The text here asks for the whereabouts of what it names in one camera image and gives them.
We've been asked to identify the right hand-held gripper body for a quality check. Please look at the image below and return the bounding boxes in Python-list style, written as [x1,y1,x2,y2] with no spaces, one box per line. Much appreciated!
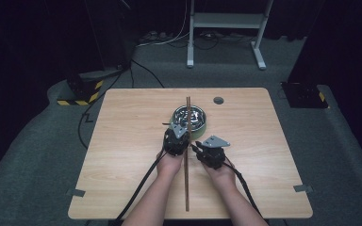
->
[200,135,232,170]

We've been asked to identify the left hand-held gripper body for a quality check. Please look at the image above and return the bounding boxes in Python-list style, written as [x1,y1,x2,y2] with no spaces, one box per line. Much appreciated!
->
[162,122,191,157]

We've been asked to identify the shiny metal bowl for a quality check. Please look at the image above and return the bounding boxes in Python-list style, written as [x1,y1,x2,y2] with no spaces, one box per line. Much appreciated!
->
[172,105,207,133]

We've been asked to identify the person's left hand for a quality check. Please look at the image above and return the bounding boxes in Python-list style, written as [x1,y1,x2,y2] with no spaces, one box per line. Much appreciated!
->
[156,150,185,179]

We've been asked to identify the person's right hand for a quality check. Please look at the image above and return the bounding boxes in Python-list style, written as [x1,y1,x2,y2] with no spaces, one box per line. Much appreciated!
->
[200,157,238,191]

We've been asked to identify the round green coaster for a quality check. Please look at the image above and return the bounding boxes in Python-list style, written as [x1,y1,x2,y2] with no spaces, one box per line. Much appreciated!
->
[169,116,208,141]

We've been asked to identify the pile of metal pieces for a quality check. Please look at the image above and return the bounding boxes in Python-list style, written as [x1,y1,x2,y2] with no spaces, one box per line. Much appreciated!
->
[175,107,204,130]

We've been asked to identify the grey tape piece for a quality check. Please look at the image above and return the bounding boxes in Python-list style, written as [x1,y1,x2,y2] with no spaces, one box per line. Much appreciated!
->
[65,188,87,198]
[293,184,314,194]

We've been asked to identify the black yellow striped stand base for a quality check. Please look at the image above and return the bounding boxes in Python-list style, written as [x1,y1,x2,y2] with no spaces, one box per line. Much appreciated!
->
[57,70,105,107]

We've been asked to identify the black stand base yellow mark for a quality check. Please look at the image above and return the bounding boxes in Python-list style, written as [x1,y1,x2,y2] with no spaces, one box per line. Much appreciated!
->
[280,81,331,110]

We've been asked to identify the power strip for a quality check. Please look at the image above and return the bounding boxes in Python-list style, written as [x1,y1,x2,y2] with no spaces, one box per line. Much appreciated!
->
[139,30,172,44]

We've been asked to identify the white metal stand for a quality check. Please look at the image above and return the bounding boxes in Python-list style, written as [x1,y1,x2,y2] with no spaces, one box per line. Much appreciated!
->
[186,0,275,71]

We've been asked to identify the right hand-held gripper cable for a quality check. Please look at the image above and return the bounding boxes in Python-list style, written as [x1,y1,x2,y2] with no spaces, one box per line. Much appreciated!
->
[223,160,264,218]

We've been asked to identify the hand-held gripper cable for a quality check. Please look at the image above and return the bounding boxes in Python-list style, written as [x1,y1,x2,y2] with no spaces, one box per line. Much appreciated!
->
[223,160,264,218]
[107,150,168,226]

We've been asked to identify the left hand-held gripper cable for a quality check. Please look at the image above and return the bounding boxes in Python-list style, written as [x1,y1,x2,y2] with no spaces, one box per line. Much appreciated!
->
[107,150,168,226]

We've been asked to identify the short black floor cable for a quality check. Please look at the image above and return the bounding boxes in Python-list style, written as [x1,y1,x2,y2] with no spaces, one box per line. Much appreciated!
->
[129,58,166,89]

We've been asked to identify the long black floor cable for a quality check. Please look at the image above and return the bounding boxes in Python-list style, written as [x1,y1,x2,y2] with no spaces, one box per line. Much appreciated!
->
[77,69,127,151]

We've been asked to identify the white floor cable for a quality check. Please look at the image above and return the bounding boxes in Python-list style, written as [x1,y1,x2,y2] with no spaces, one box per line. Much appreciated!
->
[136,0,192,49]

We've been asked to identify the tangled black cables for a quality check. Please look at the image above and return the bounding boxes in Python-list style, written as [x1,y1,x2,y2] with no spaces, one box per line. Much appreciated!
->
[193,30,256,51]

